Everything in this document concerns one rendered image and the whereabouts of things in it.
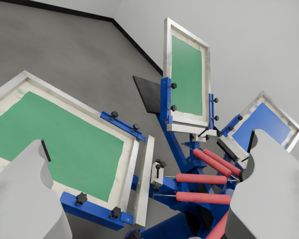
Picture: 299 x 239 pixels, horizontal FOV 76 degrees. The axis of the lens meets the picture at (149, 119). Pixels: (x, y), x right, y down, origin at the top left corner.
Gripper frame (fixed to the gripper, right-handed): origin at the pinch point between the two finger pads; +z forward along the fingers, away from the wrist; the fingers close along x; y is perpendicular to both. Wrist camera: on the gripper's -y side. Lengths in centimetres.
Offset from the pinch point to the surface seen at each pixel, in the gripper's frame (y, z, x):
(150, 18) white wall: -6, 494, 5
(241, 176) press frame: 76, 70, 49
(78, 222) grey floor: 147, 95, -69
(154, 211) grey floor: 189, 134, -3
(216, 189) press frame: 106, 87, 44
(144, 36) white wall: 31, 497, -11
